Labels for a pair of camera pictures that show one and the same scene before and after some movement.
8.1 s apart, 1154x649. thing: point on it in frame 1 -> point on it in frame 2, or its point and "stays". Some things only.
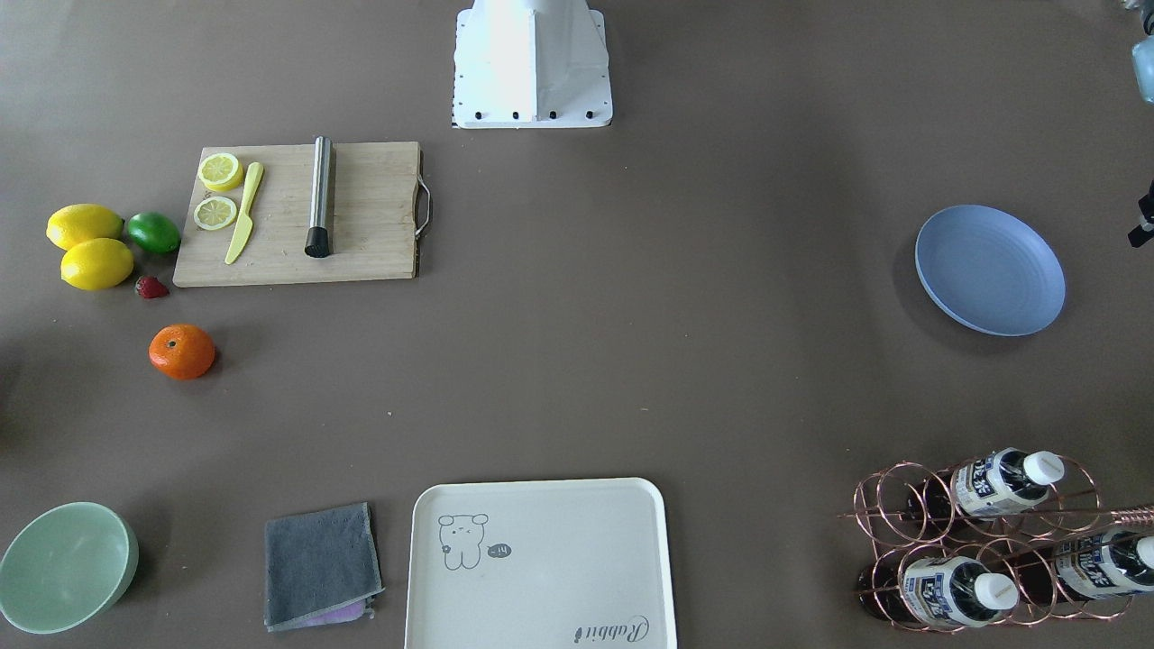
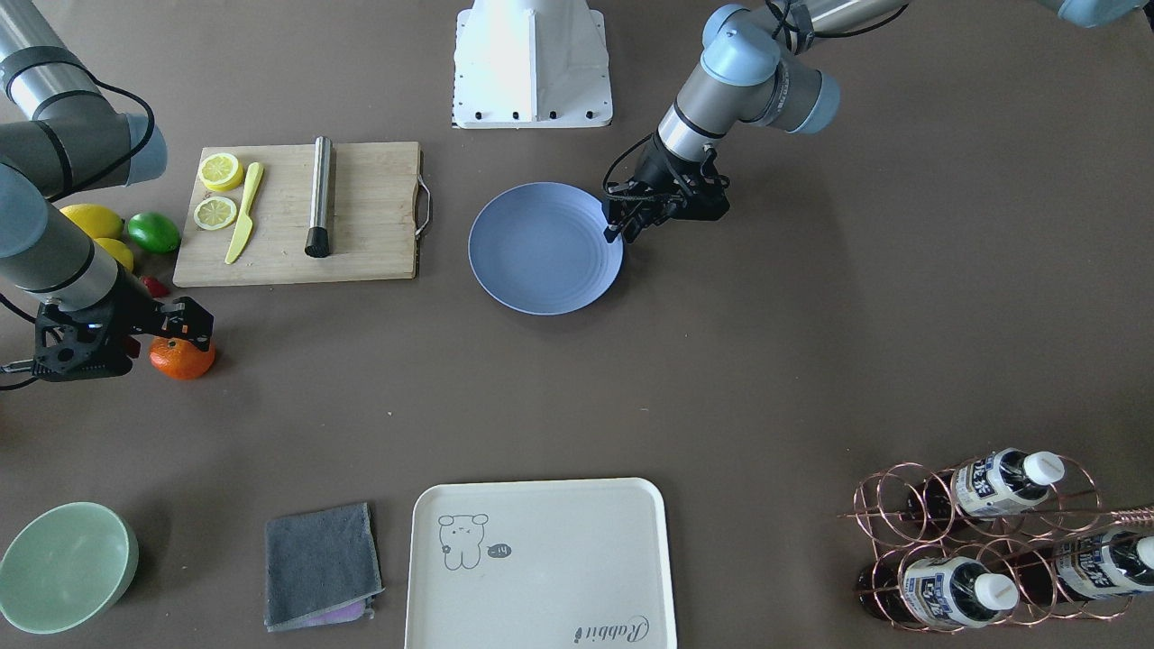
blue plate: [990, 271] -> [540, 248]
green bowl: [66, 567] stays
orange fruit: [181, 351] stays
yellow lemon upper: [81, 221] stays
